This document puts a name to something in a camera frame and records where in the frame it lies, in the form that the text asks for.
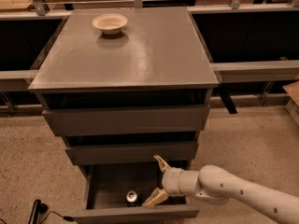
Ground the black power adapter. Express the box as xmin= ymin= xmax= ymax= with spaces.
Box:
xmin=28 ymin=199 xmax=48 ymax=224

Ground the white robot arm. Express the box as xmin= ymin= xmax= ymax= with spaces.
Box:
xmin=143 ymin=155 xmax=299 ymax=224

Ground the grey top drawer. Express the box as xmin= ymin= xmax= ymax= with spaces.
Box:
xmin=43 ymin=105 xmax=209 ymax=136

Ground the grey drawer cabinet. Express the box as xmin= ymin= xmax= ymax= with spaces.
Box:
xmin=28 ymin=7 xmax=220 ymax=179

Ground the grey metal rail frame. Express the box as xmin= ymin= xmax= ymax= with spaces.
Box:
xmin=1 ymin=4 xmax=298 ymax=112

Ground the dark pepsi can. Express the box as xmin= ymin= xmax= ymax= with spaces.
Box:
xmin=125 ymin=190 xmax=139 ymax=207

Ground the grey open bottom drawer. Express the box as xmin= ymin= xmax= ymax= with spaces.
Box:
xmin=72 ymin=161 xmax=199 ymax=224

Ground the black cable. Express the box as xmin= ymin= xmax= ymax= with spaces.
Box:
xmin=38 ymin=210 xmax=75 ymax=224

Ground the grey middle drawer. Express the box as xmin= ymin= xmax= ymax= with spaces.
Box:
xmin=66 ymin=141 xmax=197 ymax=165

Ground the white bowl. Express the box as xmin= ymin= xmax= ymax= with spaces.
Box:
xmin=93 ymin=13 xmax=128 ymax=35

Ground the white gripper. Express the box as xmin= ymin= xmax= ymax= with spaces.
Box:
xmin=142 ymin=155 xmax=182 ymax=208

